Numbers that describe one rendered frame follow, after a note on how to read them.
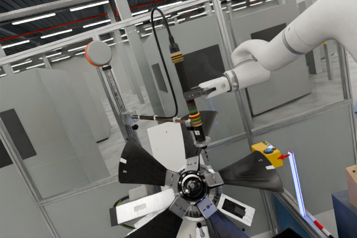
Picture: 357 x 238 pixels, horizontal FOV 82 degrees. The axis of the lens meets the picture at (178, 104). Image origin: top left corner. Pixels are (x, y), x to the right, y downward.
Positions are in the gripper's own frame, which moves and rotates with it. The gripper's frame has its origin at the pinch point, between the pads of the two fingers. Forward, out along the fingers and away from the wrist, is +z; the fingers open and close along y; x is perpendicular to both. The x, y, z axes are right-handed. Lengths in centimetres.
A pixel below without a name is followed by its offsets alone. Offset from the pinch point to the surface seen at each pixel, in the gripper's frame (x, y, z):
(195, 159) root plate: -29.3, 4.5, 4.7
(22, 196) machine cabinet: -79, 141, 195
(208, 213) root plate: -46.1, -8.2, 6.6
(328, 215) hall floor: -156, 70, -96
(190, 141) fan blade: -24.1, 12.9, 4.3
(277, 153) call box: -50, 21, -39
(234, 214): -55, -3, -4
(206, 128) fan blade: -19.2, 10.3, -4.4
